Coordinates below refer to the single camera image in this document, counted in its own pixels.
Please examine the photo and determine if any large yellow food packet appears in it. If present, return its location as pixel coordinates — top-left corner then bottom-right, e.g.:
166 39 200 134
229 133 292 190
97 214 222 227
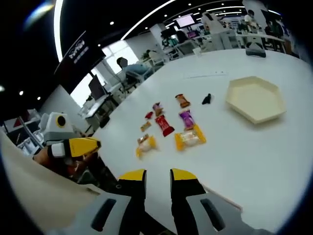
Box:
174 125 207 152

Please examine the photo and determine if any small yellow food packet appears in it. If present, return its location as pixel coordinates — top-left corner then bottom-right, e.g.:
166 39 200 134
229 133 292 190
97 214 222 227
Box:
135 135 157 159

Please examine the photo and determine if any small purple food packet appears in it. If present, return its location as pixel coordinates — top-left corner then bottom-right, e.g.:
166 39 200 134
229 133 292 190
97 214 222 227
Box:
152 102 165 118

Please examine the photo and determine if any black computer monitor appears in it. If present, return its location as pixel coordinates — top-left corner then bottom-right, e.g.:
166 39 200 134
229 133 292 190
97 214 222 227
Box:
88 74 106 101

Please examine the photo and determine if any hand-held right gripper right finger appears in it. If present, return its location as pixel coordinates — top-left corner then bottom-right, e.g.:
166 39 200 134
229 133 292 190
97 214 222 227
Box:
169 168 272 235

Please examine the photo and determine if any person's left hand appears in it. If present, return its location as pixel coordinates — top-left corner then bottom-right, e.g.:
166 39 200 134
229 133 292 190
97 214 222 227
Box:
33 148 81 177

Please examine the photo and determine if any white office desk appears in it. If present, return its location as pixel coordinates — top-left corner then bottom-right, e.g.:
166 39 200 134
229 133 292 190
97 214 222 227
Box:
77 94 118 128

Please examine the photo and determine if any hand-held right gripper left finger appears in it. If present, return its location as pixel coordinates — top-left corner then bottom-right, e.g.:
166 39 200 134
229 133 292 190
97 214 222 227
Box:
50 168 147 235

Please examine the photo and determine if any large purple food packet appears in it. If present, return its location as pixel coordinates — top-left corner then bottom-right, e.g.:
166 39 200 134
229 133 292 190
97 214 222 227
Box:
178 109 197 131

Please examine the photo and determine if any cream hexagonal container tray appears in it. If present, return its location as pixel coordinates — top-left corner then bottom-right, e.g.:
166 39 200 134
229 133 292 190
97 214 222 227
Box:
225 75 287 125

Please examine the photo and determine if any large red food packet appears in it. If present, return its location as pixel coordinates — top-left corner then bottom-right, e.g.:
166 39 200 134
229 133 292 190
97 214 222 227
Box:
155 115 176 138

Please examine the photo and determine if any small black clip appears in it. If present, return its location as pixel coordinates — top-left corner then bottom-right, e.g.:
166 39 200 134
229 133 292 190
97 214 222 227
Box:
201 93 215 106

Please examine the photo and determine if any wall display screen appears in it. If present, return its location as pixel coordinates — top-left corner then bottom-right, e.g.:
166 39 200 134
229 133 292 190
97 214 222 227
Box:
175 15 196 28

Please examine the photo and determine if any orange brown food packet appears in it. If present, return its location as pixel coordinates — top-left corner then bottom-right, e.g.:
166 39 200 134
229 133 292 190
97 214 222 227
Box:
175 94 191 109

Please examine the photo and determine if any black hanging banner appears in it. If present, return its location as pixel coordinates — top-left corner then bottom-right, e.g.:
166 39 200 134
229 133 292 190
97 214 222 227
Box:
53 30 106 95

